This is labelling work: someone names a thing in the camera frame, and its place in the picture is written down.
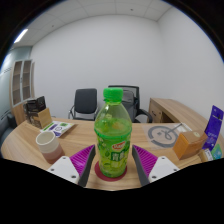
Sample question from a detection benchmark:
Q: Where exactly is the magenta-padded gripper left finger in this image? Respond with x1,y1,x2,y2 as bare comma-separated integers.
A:
46,143,97,188

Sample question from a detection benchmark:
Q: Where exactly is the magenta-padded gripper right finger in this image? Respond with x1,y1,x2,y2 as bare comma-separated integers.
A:
131,144,181,187

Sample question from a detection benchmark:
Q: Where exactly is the green drink bottle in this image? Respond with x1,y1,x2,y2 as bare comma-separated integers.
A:
93,87,133,179

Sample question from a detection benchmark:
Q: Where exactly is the white and brown cup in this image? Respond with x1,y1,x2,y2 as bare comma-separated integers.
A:
35,130,65,164

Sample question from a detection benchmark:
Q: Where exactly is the flat round red coaster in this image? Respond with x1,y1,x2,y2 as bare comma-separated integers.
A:
94,161,128,182

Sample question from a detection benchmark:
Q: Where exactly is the orange cardboard box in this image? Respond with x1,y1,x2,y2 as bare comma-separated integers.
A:
172,130,209,160

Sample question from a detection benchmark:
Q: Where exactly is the printed paper leaflet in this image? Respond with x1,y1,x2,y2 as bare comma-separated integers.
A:
39,120,75,138

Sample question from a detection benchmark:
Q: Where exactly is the black mesh office chair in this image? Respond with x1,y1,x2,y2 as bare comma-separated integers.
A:
108,84,154,124

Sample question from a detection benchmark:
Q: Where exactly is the wooden side desk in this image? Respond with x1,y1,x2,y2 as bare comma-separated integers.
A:
147,97,214,131

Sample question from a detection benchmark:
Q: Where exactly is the purple pouch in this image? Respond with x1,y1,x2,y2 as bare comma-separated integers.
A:
203,105,224,151

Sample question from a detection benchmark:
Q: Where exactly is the stack of dark cardboard boxes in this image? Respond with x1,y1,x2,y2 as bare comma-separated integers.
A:
22,95,54,130

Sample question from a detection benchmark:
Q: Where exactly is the black armchair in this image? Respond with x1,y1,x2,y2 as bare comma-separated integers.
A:
0,113,18,148

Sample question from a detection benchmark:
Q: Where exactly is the ceiling light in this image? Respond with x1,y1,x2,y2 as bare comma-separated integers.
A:
13,28,29,44

